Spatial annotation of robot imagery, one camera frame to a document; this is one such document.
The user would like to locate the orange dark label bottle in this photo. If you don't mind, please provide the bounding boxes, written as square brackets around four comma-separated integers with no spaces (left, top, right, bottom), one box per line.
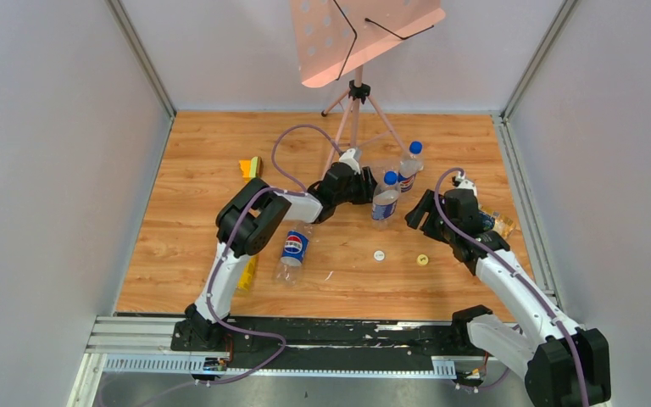
[478,204,517,240]

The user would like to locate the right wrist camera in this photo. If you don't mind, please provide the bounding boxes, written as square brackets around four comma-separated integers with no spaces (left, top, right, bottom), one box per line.
[452,175,477,196]

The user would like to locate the yellow green toy block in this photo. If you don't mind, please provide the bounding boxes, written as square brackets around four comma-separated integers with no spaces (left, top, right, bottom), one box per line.
[239,156,263,183]

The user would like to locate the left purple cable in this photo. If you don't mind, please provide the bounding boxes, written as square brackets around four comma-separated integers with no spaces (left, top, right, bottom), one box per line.
[95,124,344,407]

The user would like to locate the yellow juice bottle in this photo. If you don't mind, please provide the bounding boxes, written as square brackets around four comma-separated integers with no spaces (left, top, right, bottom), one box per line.
[236,255,259,294]

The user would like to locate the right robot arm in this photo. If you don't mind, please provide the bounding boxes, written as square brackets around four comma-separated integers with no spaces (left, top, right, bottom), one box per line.
[405,188,612,406]

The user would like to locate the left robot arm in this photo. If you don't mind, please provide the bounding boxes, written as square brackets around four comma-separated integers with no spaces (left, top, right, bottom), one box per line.
[170,163,377,352]

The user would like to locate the pink music stand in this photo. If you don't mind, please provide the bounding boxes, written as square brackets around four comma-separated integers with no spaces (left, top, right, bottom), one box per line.
[288,0,446,151]

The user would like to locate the pepsi bottle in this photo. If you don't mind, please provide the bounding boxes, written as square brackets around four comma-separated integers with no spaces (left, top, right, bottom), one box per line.
[371,170,401,229]
[274,222,314,285]
[398,141,423,193]

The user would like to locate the clear bottle white cap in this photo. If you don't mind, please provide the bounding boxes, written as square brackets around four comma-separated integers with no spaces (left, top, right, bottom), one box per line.
[361,157,401,177]

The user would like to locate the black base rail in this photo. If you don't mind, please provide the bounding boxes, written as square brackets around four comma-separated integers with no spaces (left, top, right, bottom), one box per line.
[86,314,529,388]

